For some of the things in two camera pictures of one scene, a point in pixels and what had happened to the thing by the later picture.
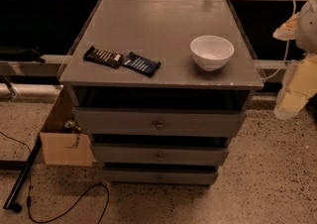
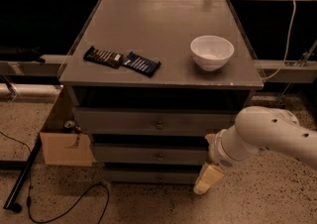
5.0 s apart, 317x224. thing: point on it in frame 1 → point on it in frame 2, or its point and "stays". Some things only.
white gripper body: [307, 30] → [215, 150]
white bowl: [211, 53] stays
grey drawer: [160, 154] stays
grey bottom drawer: [156, 176] stays
